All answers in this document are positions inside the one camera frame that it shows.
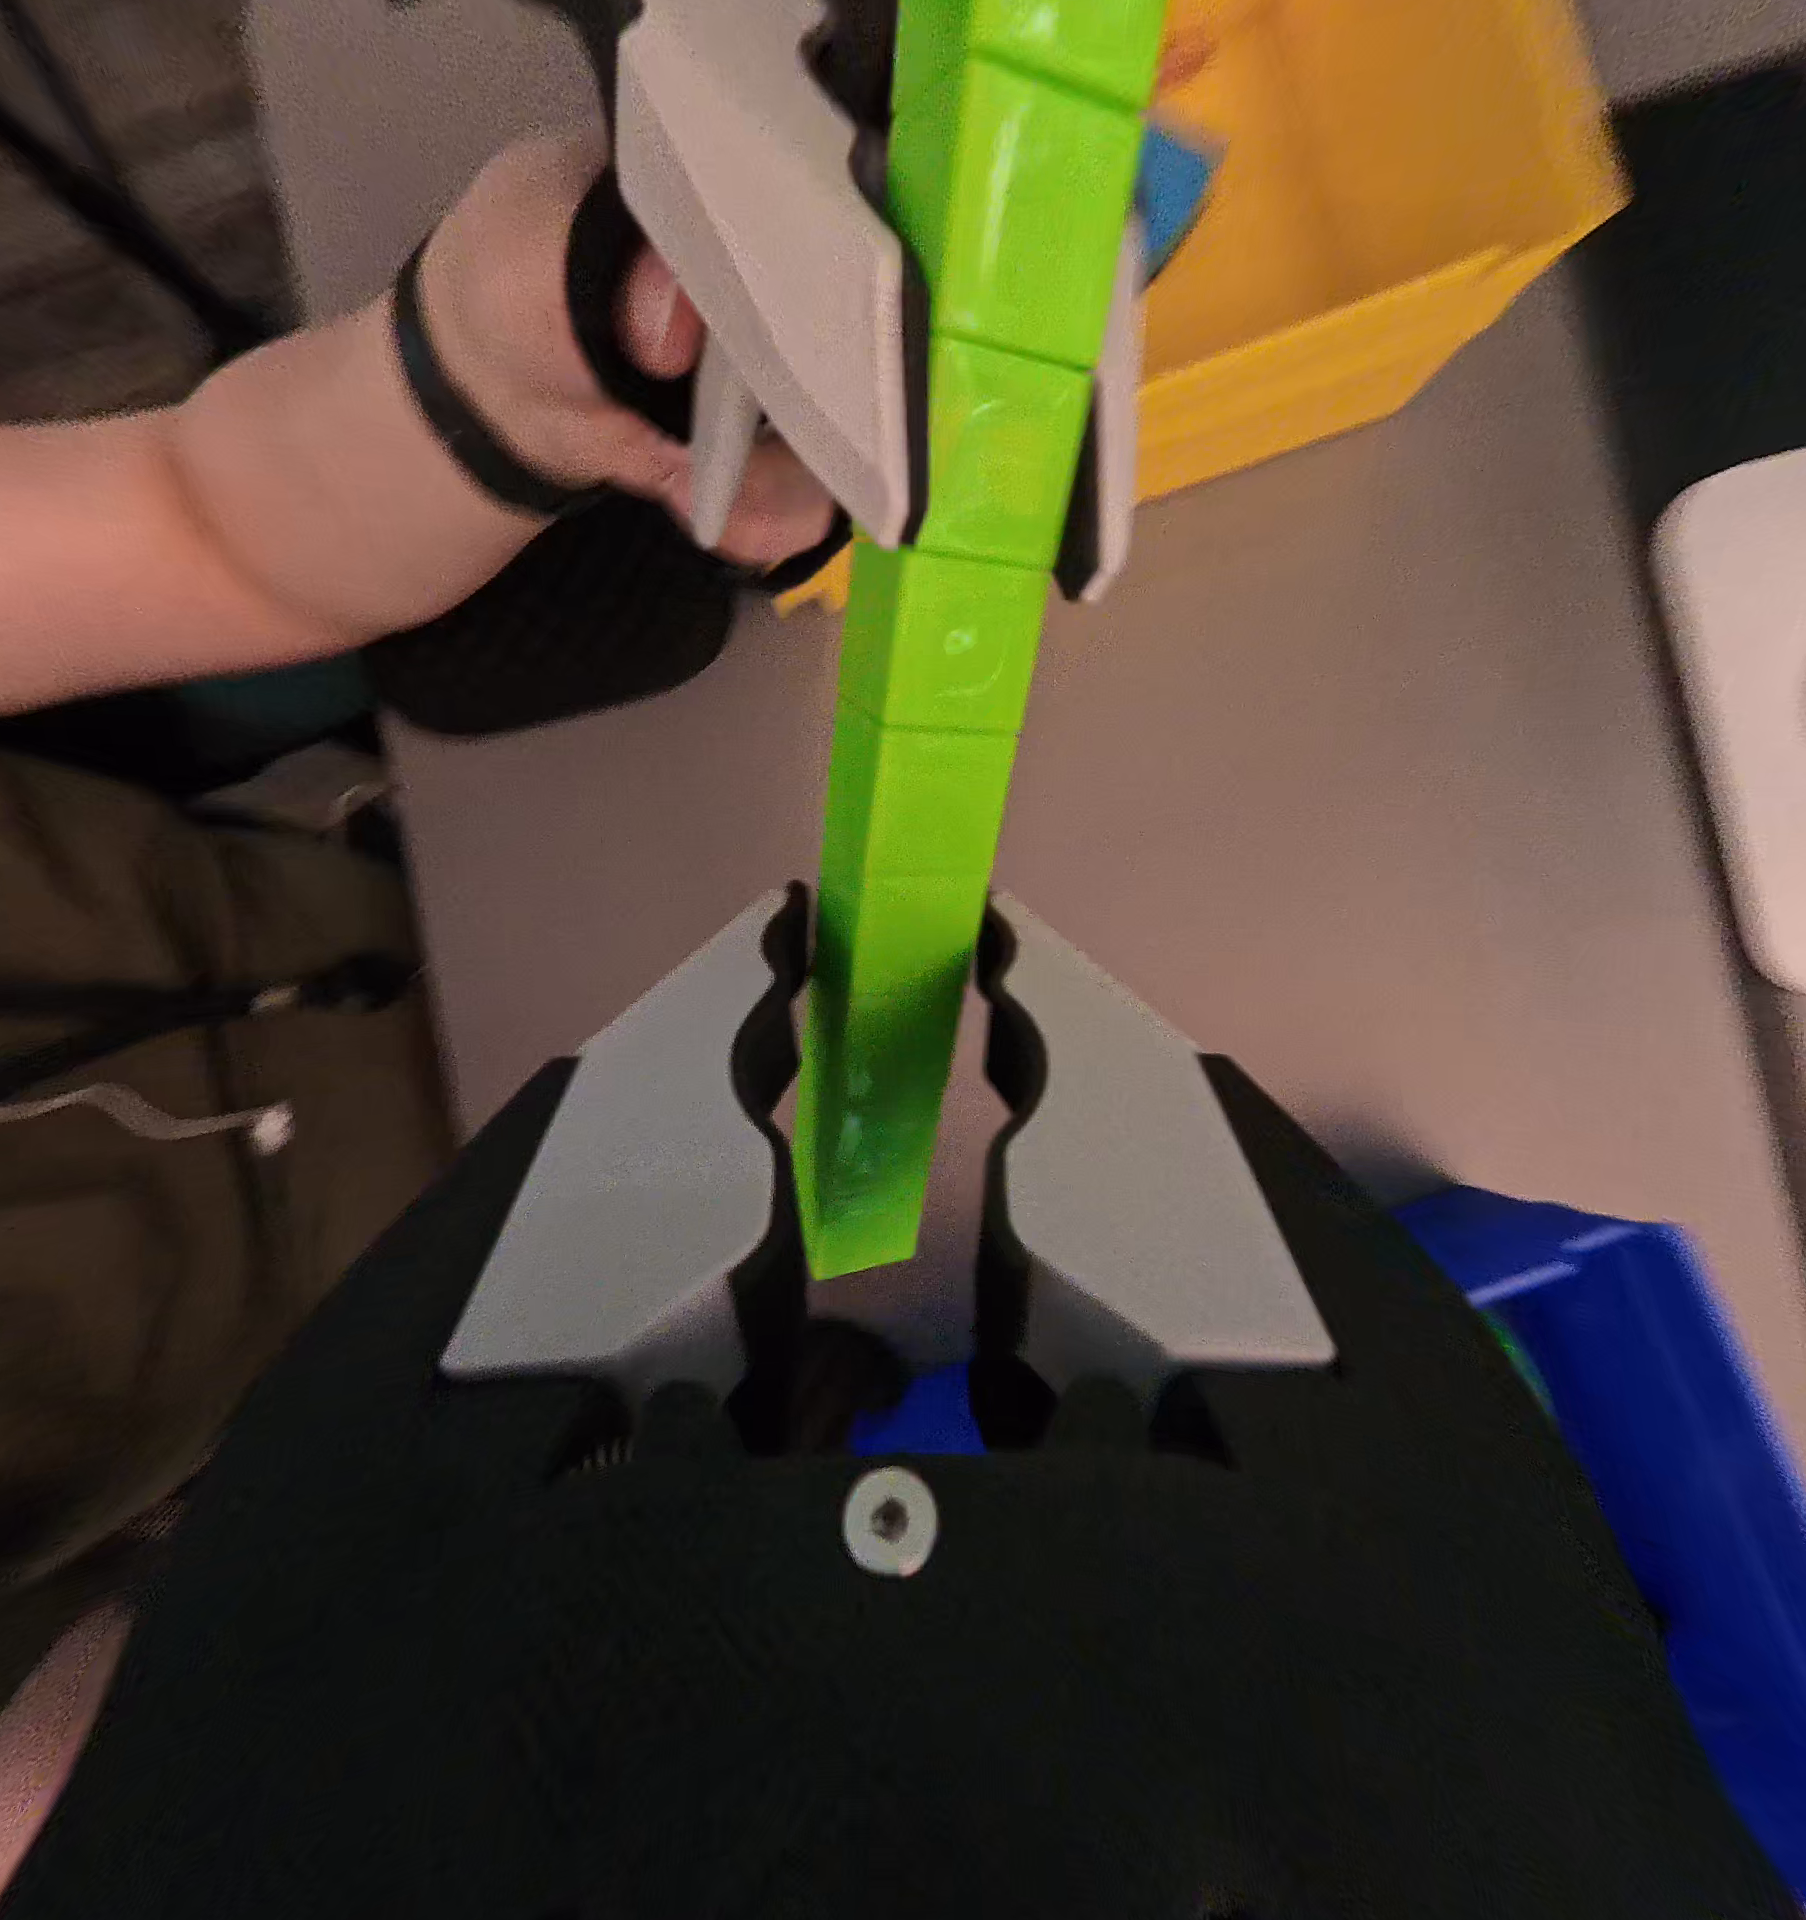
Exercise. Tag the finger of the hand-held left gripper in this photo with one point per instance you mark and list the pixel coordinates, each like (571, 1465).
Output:
(1121, 449)
(754, 195)

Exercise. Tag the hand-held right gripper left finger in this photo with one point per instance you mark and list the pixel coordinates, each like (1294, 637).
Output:
(618, 1201)

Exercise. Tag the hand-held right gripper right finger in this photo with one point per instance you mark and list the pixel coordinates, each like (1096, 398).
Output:
(1142, 1201)

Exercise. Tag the light blue foam block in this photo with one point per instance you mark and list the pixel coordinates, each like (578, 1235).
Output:
(1181, 195)

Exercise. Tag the yellow plastic bin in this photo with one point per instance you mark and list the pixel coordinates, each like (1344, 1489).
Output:
(1370, 224)

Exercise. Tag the green segmented plastic stick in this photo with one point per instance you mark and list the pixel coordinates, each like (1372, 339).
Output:
(933, 751)

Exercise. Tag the person's left forearm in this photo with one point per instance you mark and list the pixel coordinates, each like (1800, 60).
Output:
(168, 553)

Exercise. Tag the person's right forearm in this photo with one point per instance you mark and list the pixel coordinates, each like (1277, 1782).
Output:
(2, 1799)

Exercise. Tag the person's left hand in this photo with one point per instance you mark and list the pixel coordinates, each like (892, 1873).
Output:
(498, 345)

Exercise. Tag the black mesh pad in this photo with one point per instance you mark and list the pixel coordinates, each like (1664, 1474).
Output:
(573, 644)

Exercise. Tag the blue plastic bin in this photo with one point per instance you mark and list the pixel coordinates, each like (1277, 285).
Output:
(1668, 1424)

